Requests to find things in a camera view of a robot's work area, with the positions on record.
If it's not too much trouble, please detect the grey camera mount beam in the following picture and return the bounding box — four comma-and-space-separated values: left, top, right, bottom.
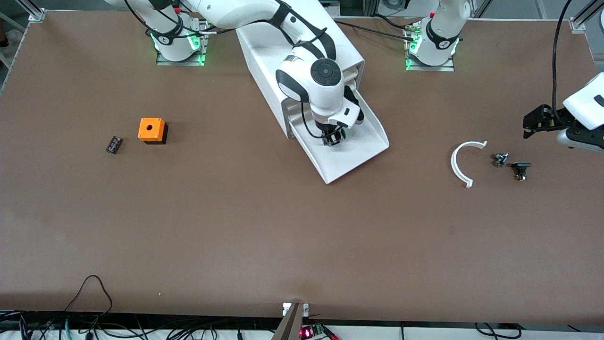
271, 302, 310, 340

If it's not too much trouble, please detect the black curved cable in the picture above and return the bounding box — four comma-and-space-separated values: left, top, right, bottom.
474, 323, 524, 340

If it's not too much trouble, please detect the tangled black cable bundle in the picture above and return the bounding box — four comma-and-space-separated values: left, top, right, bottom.
0, 311, 279, 340

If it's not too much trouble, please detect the circuit board with red light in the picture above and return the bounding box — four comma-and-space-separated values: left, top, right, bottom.
300, 323, 340, 340

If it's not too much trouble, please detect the white semicircular plastic clip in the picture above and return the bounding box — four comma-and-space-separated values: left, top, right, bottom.
451, 141, 488, 188

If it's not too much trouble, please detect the thin black looped cable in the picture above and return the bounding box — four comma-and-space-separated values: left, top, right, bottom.
64, 275, 114, 326

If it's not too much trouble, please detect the black cable on table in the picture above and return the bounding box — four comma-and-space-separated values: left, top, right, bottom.
333, 19, 416, 41

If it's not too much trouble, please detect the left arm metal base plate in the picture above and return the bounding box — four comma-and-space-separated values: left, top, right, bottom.
403, 24, 456, 72

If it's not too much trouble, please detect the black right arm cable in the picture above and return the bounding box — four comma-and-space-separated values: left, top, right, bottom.
301, 113, 333, 141

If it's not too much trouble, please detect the orange button enclosure box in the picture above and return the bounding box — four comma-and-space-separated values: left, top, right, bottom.
138, 118, 168, 145

